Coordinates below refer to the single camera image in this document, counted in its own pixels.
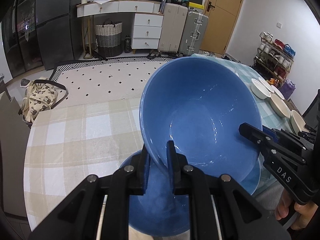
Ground patterned tote bag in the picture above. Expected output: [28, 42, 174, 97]
[19, 77, 69, 128]

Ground large blue bowl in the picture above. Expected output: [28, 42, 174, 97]
[139, 57, 262, 182]

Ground dark blue bowl back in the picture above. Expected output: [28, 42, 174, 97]
[129, 160, 190, 237]

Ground black water bottle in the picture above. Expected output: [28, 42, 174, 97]
[124, 35, 132, 53]

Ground beige suitcase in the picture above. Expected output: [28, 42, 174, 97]
[158, 3, 188, 53]

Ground wooden door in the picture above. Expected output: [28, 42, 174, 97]
[200, 0, 243, 55]

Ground black refrigerator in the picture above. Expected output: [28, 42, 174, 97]
[35, 0, 83, 70]

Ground shoe rack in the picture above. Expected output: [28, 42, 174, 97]
[251, 31, 294, 88]

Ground beige checked tablecloth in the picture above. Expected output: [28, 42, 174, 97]
[23, 98, 143, 229]

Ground person right hand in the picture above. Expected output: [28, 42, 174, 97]
[274, 189, 318, 230]

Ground dotted floor rug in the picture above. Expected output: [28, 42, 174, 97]
[52, 57, 171, 108]

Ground silver suitcase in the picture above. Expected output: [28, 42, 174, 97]
[178, 10, 209, 56]

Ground woven laundry basket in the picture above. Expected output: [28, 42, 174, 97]
[94, 19, 123, 57]

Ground white dishes on table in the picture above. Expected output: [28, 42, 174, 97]
[251, 79, 308, 134]

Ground light blue bowl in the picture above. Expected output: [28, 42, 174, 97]
[240, 156, 261, 195]

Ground white desk with drawers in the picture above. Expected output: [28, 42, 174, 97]
[76, 0, 163, 51]

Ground black glass cabinet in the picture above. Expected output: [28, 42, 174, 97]
[1, 0, 43, 77]

